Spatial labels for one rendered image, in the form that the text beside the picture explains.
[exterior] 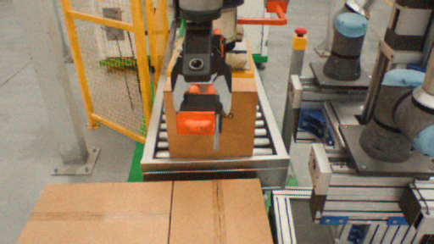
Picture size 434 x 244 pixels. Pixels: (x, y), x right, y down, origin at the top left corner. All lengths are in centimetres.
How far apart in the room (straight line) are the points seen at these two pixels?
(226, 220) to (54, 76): 144
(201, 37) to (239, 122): 94
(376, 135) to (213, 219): 74
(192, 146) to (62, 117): 113
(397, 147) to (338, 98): 51
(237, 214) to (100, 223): 56
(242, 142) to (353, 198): 66
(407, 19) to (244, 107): 71
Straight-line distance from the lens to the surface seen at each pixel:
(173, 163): 157
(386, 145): 98
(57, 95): 235
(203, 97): 68
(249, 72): 111
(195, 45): 57
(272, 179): 168
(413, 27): 115
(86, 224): 147
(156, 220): 141
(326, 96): 141
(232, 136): 153
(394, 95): 91
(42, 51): 224
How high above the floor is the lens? 161
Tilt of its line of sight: 34 degrees down
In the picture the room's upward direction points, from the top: straight up
